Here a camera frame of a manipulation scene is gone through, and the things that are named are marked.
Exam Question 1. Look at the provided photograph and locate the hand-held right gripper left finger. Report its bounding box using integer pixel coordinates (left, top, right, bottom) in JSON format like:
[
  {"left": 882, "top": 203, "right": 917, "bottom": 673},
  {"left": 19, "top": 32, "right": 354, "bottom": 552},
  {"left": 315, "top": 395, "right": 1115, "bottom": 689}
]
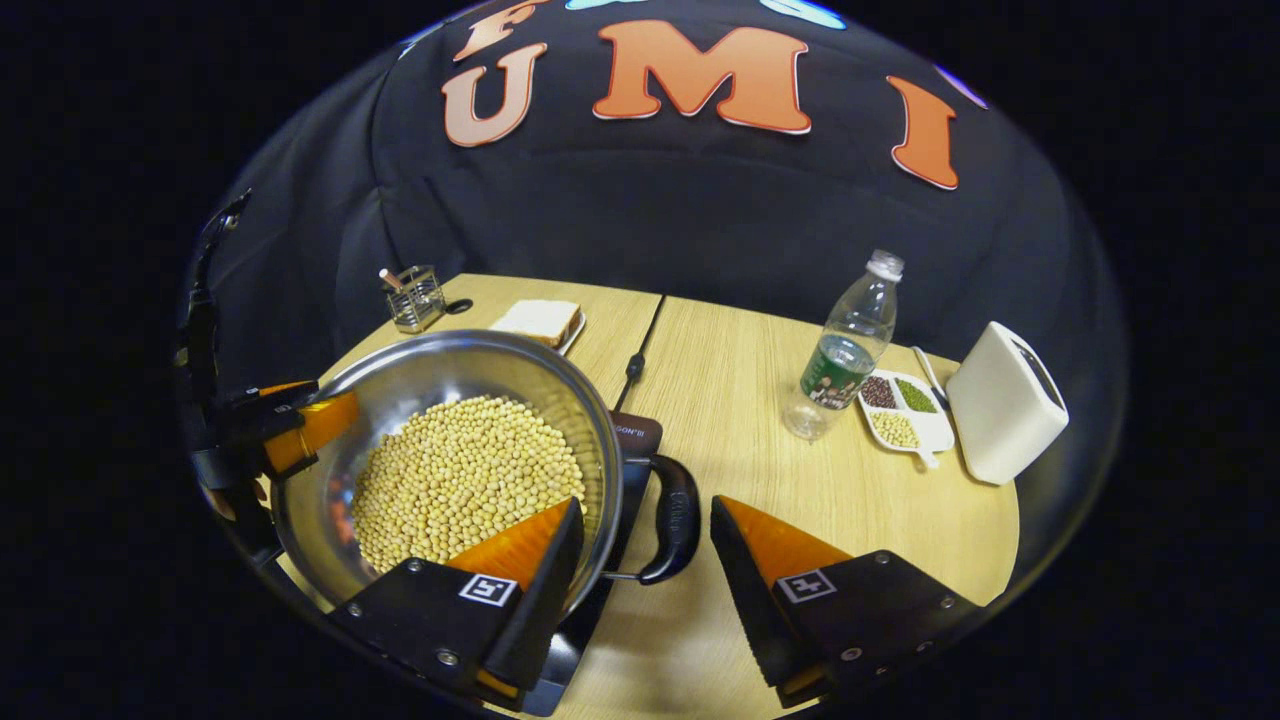
[{"left": 328, "top": 497, "right": 586, "bottom": 713}]

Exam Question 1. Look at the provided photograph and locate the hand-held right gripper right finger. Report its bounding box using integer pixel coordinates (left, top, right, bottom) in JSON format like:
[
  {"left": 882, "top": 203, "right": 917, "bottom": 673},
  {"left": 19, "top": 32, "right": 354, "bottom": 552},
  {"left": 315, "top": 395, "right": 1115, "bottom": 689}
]
[{"left": 710, "top": 495, "right": 986, "bottom": 711}]

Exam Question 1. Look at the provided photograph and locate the stainless steel pot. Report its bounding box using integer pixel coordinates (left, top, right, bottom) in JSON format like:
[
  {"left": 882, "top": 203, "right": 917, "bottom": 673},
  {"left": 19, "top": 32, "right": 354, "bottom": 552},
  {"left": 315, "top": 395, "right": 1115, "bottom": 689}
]
[{"left": 270, "top": 330, "right": 703, "bottom": 616}]

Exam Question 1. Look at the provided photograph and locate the black induction cooktop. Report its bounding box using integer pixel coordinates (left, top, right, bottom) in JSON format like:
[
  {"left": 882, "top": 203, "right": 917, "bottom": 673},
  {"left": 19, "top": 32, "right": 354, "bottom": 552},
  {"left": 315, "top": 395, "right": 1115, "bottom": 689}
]
[{"left": 500, "top": 410, "right": 664, "bottom": 717}]

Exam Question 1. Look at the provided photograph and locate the pile of yellow soybeans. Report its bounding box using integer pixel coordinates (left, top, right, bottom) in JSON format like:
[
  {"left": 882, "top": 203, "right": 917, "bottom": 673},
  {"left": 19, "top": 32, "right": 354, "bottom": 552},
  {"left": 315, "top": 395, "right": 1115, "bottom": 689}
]
[{"left": 350, "top": 395, "right": 588, "bottom": 574}]

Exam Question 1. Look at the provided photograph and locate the small white plate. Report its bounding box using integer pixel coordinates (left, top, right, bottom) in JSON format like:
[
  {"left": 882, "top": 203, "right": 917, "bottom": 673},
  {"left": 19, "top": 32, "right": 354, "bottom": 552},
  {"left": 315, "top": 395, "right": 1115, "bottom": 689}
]
[{"left": 488, "top": 303, "right": 588, "bottom": 357}]

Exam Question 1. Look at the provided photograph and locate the white divided dish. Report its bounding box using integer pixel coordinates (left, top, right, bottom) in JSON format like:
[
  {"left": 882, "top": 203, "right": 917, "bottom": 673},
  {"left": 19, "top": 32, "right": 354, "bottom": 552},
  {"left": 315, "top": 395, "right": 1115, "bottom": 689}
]
[{"left": 858, "top": 370, "right": 956, "bottom": 469}]

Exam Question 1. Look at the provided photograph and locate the clear plastic water bottle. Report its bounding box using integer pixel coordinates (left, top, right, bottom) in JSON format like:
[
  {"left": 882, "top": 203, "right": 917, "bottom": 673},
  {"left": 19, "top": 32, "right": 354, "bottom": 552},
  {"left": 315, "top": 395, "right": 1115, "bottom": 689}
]
[{"left": 783, "top": 250, "right": 906, "bottom": 441}]

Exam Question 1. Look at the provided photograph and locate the white toaster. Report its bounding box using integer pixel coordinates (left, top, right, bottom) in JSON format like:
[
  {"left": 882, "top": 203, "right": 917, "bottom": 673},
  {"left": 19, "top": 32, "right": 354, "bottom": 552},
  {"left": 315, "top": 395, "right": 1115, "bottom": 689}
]
[{"left": 945, "top": 322, "right": 1071, "bottom": 486}]

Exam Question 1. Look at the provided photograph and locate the black backdrop cloth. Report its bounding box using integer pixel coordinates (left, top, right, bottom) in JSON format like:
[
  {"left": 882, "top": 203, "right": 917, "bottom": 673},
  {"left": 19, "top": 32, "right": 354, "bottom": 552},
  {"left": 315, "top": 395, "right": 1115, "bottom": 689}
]
[{"left": 185, "top": 0, "right": 1121, "bottom": 421}]

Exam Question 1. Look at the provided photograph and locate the metal wire holder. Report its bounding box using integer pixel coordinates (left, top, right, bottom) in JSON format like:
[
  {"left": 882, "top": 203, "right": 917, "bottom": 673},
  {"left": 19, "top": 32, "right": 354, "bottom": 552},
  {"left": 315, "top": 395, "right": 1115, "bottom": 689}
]
[{"left": 385, "top": 265, "right": 448, "bottom": 334}]

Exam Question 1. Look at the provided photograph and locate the black power cable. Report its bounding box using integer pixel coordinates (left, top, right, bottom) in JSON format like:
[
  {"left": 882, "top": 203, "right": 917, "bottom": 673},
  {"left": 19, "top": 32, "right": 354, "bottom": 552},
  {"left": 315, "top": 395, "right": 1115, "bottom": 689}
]
[{"left": 605, "top": 293, "right": 668, "bottom": 413}]

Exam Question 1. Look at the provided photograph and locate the white toaster cable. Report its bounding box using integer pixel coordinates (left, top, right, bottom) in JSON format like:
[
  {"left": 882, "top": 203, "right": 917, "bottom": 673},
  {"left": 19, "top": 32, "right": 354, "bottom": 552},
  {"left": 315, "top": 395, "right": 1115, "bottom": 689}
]
[{"left": 911, "top": 346, "right": 949, "bottom": 409}]

